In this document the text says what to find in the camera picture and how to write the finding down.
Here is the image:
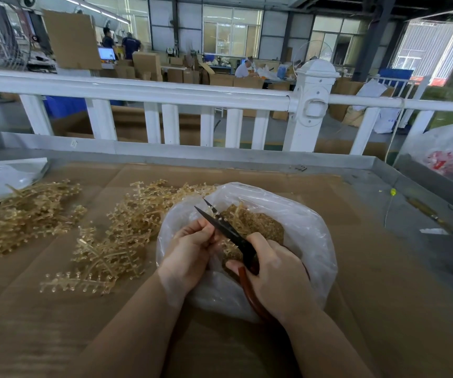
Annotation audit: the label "stack of cardboard boxes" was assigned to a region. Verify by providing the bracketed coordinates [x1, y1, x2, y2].
[110, 51, 266, 89]

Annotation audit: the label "person's right hand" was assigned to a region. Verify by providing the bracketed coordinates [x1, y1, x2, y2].
[225, 232, 322, 324]

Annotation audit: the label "white fence railing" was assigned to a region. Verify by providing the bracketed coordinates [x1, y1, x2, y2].
[0, 59, 453, 156]

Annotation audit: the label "crumpled clear plastic sheet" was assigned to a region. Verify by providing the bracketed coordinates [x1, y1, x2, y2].
[0, 156, 50, 205]

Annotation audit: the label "brown cardboard table liner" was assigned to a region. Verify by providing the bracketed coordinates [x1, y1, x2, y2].
[0, 161, 453, 378]

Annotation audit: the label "white bag with red print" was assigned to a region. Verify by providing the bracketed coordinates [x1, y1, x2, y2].
[402, 121, 453, 177]

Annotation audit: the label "large pile of amber sprues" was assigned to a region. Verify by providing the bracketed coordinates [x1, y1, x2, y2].
[39, 179, 218, 296]

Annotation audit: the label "wooden stick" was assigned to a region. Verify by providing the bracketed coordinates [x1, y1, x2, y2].
[405, 197, 449, 229]

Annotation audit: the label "blue plastic crate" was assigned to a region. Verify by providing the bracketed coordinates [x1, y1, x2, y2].
[378, 68, 414, 89]

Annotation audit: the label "heap of trimmed amber pieces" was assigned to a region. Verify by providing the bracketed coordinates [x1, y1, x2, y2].
[218, 203, 285, 274]

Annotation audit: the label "large upright cardboard sheet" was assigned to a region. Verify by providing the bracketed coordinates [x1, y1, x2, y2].
[42, 9, 103, 71]

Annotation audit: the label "clear plastic bag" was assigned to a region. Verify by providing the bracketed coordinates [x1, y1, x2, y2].
[156, 182, 338, 324]

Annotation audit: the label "small amber sprue piece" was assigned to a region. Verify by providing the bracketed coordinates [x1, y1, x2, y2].
[210, 210, 231, 252]

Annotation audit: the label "white woven sack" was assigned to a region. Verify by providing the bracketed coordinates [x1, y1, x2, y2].
[352, 80, 402, 134]

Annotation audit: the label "black scissors with red handles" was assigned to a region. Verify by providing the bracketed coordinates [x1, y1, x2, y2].
[194, 198, 276, 324]

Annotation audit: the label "person's left forearm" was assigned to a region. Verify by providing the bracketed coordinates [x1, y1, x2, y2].
[64, 271, 186, 378]

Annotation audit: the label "person's left hand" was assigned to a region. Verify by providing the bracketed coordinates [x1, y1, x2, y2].
[158, 218, 222, 304]

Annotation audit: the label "small pile of amber sprues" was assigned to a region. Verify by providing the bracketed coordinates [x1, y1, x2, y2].
[0, 179, 88, 269]

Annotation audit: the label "yellow tag on string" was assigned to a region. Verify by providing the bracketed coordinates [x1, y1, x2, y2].
[383, 187, 397, 229]

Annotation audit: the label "person's right forearm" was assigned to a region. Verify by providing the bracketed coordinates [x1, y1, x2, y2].
[278, 305, 377, 378]

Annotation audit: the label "round pedestal fan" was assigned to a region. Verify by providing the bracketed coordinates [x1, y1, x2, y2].
[293, 40, 335, 77]

